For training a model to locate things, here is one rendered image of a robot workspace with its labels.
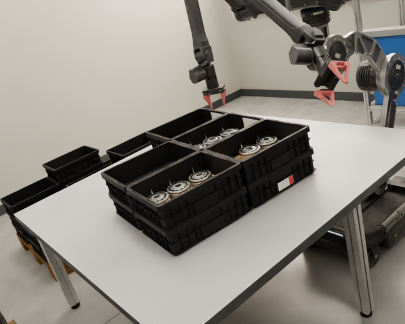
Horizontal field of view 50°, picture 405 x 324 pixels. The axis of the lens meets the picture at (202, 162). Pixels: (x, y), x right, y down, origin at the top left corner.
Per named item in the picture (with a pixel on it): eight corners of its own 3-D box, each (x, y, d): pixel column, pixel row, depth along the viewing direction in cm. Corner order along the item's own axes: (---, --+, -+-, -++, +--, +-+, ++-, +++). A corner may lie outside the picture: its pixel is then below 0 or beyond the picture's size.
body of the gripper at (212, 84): (223, 90, 201) (219, 75, 199) (202, 95, 204) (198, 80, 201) (225, 87, 207) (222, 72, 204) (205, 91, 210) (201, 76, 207)
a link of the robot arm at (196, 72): (211, 48, 197) (200, 52, 204) (191, 56, 191) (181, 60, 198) (220, 74, 200) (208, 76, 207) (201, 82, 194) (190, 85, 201)
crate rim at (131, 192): (202, 154, 199) (201, 150, 199) (243, 168, 175) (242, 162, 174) (126, 193, 182) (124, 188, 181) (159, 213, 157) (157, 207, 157)
